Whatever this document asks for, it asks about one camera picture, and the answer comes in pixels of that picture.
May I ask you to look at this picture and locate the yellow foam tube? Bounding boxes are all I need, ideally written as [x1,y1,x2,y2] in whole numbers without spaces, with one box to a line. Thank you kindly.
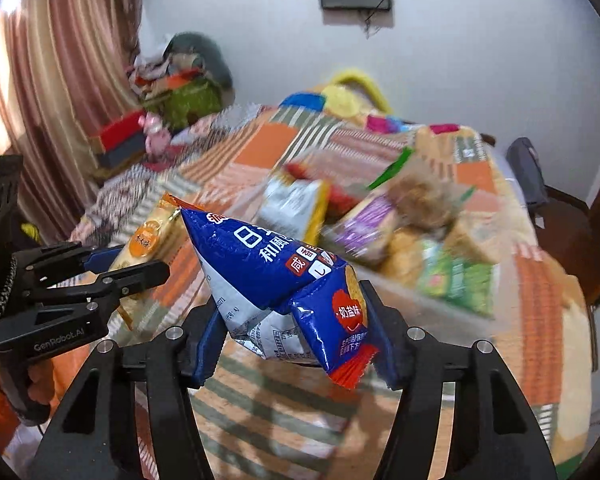
[329,68,393,114]

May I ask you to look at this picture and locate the purple label bread pack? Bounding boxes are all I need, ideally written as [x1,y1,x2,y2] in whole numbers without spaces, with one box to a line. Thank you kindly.
[322,193,398,266]

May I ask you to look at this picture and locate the pink plush toy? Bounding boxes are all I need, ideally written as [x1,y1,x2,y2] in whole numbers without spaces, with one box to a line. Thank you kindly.
[138,112,171,159]

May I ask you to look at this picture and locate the striped pink curtain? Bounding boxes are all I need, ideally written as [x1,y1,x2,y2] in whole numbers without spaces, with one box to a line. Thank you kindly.
[0,0,142,243]

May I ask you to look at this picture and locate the red and black box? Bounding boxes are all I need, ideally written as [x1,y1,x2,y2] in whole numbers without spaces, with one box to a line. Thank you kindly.
[88,110,146,169]

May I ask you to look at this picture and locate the yellow biscuit pack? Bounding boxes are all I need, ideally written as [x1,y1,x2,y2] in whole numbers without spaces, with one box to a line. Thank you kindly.
[379,228,424,288]

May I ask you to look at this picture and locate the orange label cracker pack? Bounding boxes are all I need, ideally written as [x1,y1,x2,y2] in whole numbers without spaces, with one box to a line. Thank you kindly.
[109,193,181,330]

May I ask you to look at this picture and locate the dark backpack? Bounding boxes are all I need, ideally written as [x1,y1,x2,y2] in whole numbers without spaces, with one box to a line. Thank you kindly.
[506,136,548,214]

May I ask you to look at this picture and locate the blue snack bag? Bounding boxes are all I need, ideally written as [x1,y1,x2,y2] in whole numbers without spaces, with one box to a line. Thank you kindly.
[177,200,378,389]

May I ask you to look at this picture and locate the red snack bag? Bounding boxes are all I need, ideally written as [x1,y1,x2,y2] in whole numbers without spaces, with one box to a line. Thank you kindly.
[284,162,368,222]

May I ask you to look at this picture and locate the colourful yellow pillow blanket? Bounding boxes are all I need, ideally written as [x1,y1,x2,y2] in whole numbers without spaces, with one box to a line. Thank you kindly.
[279,84,415,134]

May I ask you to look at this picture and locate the tan cake slice pack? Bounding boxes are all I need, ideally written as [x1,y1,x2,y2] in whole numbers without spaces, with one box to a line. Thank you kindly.
[443,211,502,264]

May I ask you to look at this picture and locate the green snack pack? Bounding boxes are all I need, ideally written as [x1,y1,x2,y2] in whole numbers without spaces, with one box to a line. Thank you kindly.
[416,240,500,318]

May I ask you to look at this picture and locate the white yellow snack bag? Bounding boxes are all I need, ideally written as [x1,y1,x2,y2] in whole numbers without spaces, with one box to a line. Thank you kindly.
[257,171,330,245]

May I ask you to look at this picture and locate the patchwork striped bed quilt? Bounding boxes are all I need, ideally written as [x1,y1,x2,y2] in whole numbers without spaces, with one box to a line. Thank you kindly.
[95,105,592,479]

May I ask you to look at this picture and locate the green gift box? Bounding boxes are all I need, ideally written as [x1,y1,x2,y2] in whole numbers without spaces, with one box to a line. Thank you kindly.
[143,78,223,132]

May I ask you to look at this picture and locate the person left hand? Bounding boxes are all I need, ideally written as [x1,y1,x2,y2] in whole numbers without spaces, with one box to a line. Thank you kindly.
[28,360,56,405]

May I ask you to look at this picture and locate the grey plush pillow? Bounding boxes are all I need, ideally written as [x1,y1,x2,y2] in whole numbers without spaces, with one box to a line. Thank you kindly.
[164,32,233,89]

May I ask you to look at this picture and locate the clear plastic storage bin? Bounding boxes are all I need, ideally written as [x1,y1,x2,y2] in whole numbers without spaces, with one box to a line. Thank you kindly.
[228,148,510,344]

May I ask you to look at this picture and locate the brown bread green clip bag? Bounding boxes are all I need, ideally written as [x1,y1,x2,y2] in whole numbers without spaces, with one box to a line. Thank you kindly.
[367,148,477,231]

